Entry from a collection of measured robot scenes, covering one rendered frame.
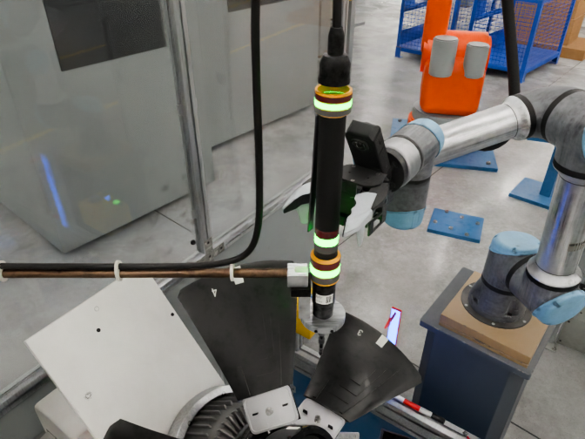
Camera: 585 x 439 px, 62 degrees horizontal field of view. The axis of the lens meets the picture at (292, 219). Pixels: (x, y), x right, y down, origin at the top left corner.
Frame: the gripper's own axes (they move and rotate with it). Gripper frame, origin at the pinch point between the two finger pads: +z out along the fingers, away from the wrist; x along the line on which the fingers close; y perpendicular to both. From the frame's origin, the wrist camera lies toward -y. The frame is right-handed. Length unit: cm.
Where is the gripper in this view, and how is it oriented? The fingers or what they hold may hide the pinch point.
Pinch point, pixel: (316, 214)
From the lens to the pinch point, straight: 62.6
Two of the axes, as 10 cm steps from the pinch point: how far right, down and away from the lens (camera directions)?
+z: -5.9, 4.6, -6.6
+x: -8.1, -3.2, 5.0
